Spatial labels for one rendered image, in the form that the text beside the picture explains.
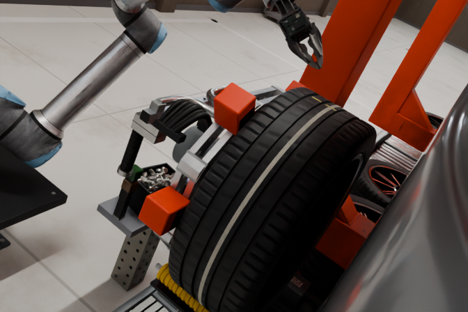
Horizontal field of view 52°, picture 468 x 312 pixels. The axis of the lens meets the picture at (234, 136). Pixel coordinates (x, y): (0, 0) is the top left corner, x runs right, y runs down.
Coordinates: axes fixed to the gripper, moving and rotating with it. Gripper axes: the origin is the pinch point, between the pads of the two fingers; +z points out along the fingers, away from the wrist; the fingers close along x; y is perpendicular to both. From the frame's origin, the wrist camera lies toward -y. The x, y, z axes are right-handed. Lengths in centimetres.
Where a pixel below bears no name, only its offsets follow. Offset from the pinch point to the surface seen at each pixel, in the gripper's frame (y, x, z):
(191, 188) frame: 21.3, -38.4, 15.6
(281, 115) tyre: 15.9, -12.3, 9.8
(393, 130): -244, 12, 15
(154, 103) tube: 14.4, -40.6, -9.7
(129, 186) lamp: -14, -74, 1
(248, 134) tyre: 22.3, -19.8, 10.9
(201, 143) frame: 19.4, -31.9, 6.8
